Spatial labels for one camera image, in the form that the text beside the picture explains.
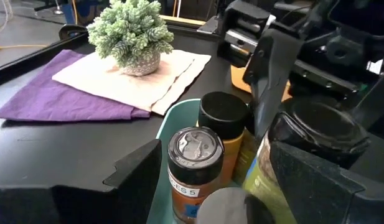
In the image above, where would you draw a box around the teal plastic bin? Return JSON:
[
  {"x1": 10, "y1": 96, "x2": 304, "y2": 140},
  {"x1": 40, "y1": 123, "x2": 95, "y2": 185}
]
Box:
[{"x1": 146, "y1": 98, "x2": 258, "y2": 224}]

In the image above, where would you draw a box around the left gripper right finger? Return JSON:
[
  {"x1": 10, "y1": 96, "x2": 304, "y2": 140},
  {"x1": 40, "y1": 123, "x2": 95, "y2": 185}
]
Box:
[{"x1": 269, "y1": 141, "x2": 384, "y2": 224}]

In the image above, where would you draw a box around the potted green succulent plant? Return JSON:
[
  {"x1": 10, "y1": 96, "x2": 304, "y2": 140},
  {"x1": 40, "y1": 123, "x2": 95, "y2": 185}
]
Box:
[{"x1": 86, "y1": 0, "x2": 176, "y2": 77}]

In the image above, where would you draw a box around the black frame clamp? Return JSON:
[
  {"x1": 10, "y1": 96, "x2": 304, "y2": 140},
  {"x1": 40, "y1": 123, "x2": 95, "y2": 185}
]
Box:
[{"x1": 59, "y1": 24, "x2": 88, "y2": 40}]

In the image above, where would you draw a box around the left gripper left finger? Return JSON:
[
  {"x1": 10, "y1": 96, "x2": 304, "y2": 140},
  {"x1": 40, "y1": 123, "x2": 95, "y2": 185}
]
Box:
[{"x1": 0, "y1": 139, "x2": 163, "y2": 224}]

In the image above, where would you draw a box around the orange-brown spice jar blue sticker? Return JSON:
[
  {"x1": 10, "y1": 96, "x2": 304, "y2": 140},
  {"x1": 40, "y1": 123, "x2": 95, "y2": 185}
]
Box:
[{"x1": 166, "y1": 126, "x2": 225, "y2": 224}]

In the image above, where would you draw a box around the yellow plastic bin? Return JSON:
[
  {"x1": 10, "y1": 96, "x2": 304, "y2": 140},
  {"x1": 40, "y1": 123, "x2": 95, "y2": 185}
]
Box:
[{"x1": 230, "y1": 63, "x2": 293, "y2": 103}]

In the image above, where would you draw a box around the green-labelled spice jar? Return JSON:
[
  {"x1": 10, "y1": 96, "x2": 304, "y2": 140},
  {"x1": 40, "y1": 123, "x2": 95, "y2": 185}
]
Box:
[
  {"x1": 233, "y1": 129, "x2": 258, "y2": 187},
  {"x1": 241, "y1": 98, "x2": 372, "y2": 224}
]

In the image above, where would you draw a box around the orange spice jar black cap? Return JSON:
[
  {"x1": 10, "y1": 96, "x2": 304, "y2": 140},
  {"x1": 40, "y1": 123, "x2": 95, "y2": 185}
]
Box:
[{"x1": 197, "y1": 91, "x2": 251, "y2": 187}]

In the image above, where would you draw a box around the blue box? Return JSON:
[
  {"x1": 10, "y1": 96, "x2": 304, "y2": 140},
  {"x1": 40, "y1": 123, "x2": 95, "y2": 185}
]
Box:
[{"x1": 62, "y1": 0, "x2": 110, "y2": 26}]

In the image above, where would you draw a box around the purple cloth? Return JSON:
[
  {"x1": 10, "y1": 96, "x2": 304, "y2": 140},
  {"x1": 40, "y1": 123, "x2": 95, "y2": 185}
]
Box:
[{"x1": 0, "y1": 49, "x2": 151, "y2": 123}]

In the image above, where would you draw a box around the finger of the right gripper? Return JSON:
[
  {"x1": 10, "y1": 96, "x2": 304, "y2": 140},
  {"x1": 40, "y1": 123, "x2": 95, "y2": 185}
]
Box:
[
  {"x1": 350, "y1": 73, "x2": 384, "y2": 131},
  {"x1": 243, "y1": 27, "x2": 305, "y2": 141}
]

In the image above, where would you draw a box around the pink cloth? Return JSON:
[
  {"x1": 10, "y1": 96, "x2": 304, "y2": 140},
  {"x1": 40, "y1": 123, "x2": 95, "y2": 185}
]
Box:
[{"x1": 51, "y1": 49, "x2": 212, "y2": 116}]

